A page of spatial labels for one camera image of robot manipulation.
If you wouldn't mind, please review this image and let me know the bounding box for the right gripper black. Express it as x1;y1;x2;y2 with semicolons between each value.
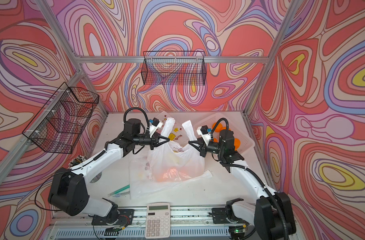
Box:
189;137;225;158

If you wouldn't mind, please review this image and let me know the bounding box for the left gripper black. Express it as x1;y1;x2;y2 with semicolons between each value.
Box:
133;133;169;152

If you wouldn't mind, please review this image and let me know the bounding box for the printed white plastic bag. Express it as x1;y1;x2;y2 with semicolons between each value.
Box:
147;117;206;183

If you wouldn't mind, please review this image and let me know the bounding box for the white plastic fruit basket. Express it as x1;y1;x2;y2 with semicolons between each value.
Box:
194;112;255;156

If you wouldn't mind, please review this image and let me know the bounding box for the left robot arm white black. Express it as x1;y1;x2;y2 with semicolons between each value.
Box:
48;118;169;224

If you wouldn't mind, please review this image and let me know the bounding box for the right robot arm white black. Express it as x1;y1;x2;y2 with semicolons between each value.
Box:
189;126;296;240

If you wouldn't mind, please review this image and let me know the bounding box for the clear plastic bag bottom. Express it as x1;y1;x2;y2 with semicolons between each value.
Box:
128;150;213;200

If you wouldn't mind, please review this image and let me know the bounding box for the green pen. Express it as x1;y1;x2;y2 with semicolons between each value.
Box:
108;185;130;198

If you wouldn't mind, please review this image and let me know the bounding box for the white desk calculator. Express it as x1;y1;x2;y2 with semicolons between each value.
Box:
145;203;171;240

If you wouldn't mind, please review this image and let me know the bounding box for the cup of pens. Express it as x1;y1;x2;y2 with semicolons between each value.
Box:
68;155;86;169

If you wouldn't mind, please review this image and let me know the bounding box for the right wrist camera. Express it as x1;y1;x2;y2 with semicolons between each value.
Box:
197;126;213;145

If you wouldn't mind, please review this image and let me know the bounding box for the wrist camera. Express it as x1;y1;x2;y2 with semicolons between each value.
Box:
149;118;163;137
197;126;213;145

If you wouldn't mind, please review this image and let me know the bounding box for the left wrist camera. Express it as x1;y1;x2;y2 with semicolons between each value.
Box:
149;118;163;137

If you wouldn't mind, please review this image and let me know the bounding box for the black wire basket back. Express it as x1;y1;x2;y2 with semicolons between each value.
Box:
141;50;207;86

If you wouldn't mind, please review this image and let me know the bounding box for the black wire basket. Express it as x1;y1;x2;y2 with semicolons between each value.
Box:
141;50;207;86
22;83;99;154

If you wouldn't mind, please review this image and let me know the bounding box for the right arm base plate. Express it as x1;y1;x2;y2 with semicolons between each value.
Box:
209;207;255;225

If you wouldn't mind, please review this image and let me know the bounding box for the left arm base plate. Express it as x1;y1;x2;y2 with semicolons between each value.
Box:
91;209;134;227

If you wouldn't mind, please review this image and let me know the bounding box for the black wire basket left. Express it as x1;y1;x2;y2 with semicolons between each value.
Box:
22;83;99;154

